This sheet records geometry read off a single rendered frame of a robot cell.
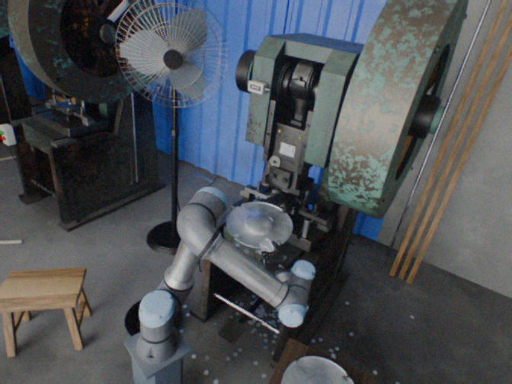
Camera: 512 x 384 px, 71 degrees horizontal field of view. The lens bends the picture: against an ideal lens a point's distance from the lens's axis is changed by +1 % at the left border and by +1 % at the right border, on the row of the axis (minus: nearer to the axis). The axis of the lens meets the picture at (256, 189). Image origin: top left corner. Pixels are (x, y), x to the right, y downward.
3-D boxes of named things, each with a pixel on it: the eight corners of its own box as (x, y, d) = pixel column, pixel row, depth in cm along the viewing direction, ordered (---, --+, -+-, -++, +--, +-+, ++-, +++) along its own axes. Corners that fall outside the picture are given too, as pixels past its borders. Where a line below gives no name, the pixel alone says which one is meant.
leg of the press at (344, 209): (288, 379, 179) (327, 234, 135) (268, 366, 184) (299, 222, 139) (349, 276, 249) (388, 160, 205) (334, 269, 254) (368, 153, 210)
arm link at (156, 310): (133, 336, 127) (131, 309, 121) (152, 308, 139) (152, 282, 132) (164, 346, 125) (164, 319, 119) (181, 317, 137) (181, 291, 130)
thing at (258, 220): (213, 217, 156) (213, 216, 156) (264, 195, 172) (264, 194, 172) (254, 259, 140) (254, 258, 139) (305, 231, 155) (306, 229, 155)
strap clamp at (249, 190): (266, 206, 183) (269, 188, 178) (239, 194, 190) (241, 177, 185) (272, 201, 188) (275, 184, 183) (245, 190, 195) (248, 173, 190)
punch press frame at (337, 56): (280, 337, 181) (344, 60, 115) (212, 296, 199) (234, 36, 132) (336, 257, 241) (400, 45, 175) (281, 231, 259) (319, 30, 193)
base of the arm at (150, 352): (148, 371, 127) (147, 353, 122) (129, 341, 136) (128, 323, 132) (185, 349, 136) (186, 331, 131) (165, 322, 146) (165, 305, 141)
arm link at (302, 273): (314, 286, 110) (304, 309, 116) (318, 263, 120) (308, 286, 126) (289, 276, 111) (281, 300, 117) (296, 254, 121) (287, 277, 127)
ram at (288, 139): (291, 193, 160) (303, 131, 145) (263, 182, 166) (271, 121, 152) (307, 180, 173) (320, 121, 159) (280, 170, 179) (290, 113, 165)
